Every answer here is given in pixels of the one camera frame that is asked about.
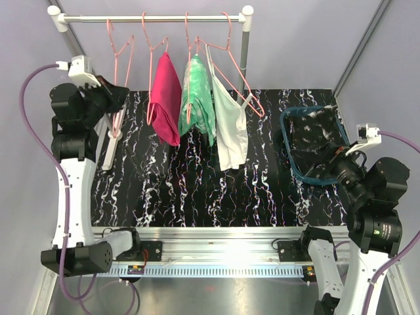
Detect silver clothes rack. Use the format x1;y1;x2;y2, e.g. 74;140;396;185
47;1;243;171

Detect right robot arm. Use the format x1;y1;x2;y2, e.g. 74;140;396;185
297;143;410;314

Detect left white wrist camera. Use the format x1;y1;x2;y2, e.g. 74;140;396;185
55;55;101;89

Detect blue plastic basket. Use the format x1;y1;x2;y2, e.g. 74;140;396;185
280;107;337;186

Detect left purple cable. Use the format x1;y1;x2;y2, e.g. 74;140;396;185
20;64;137;315

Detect green white tie-dye trousers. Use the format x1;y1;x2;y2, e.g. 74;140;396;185
178;54;216;146

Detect white camisole top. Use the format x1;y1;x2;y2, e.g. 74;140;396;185
205;48;252;171

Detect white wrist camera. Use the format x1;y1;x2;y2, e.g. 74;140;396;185
55;55;101;89
345;123;382;156

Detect aluminium mounting rail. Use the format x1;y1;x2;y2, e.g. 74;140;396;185
91;226;352;279

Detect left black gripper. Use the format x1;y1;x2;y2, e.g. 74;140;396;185
78;74;129;127

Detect magenta trousers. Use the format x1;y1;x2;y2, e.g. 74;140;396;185
150;52;182;146

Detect black white tie-dye trousers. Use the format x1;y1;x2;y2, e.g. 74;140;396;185
282;105;349;159

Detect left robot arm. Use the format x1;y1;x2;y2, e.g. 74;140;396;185
40;75;142;277

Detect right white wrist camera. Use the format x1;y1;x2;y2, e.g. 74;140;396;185
345;123;382;156

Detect black marble pattern mat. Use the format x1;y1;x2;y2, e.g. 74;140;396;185
91;89;349;227

